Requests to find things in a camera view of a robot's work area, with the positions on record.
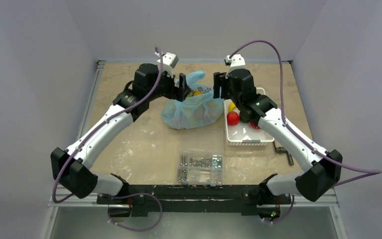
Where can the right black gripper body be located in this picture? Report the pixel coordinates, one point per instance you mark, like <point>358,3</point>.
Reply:
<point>223,85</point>

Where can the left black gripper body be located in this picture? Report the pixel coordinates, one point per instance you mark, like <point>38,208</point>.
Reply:
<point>166,89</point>

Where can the light blue plastic bag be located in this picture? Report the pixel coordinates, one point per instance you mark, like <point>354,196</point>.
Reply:
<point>193,112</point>

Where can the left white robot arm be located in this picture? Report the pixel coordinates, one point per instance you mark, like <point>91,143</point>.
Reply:
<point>71,166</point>

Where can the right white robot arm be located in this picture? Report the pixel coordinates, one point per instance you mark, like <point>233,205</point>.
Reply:
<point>321,169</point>

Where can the yellow fake banana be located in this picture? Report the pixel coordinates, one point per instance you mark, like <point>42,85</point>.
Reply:
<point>231,107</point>

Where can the green fake avocado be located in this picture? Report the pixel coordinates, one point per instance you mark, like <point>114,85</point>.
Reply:
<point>245,116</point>

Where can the red fake apple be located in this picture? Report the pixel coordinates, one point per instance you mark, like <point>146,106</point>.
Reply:
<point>232,118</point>

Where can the red fake tomato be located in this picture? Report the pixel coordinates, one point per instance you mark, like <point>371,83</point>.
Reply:
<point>254,125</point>

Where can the white plastic basket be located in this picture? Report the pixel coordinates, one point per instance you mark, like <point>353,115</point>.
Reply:
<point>243,134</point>

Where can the clear plastic screw box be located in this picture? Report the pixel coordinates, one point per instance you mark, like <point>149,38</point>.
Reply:
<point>201,157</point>

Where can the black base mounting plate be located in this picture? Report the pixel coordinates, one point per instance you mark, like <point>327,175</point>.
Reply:
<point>248,200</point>

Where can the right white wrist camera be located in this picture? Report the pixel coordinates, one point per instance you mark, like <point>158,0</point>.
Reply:
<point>234,62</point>

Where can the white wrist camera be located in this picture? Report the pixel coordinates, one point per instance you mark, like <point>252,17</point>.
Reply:
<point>167,62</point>
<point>234,62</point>

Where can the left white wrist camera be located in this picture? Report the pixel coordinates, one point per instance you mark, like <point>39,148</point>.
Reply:
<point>167,62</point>

